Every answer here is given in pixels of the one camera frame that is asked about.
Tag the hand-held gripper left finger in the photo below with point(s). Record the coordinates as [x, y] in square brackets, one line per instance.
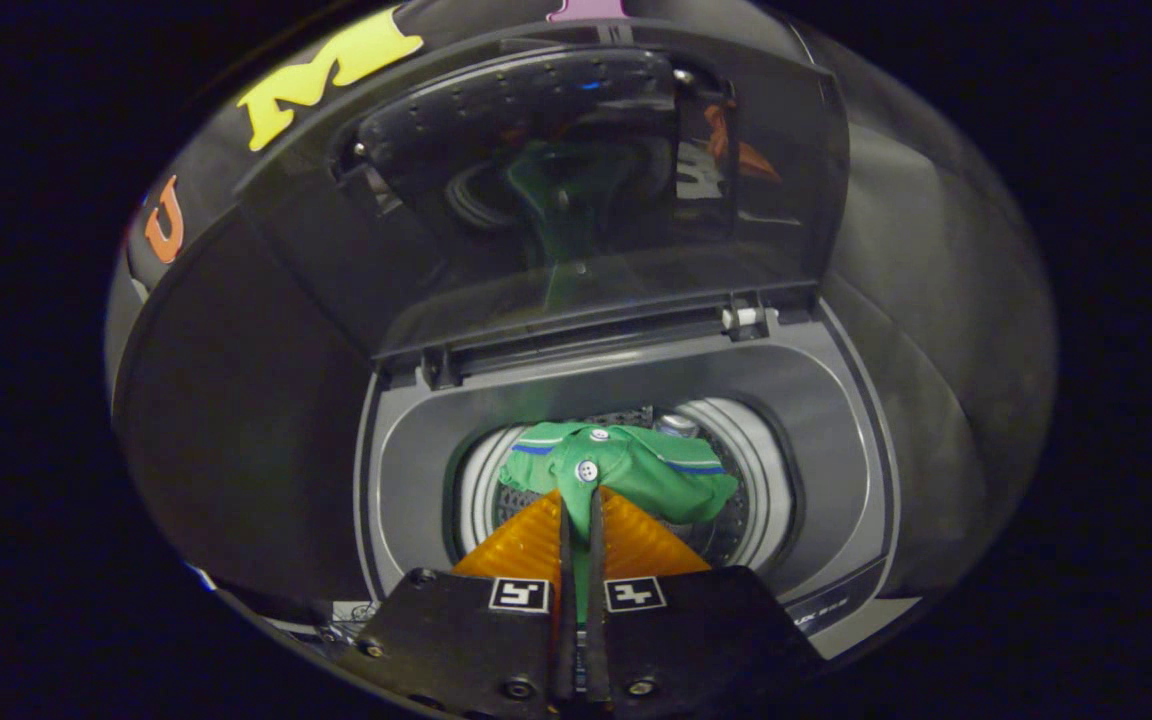
[466, 640]

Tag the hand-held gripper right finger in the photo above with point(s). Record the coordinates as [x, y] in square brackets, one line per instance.
[696, 640]

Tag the green polo shirt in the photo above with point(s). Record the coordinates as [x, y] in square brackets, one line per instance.
[656, 475]

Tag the dark washing machine lid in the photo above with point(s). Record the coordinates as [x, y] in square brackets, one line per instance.
[486, 270]

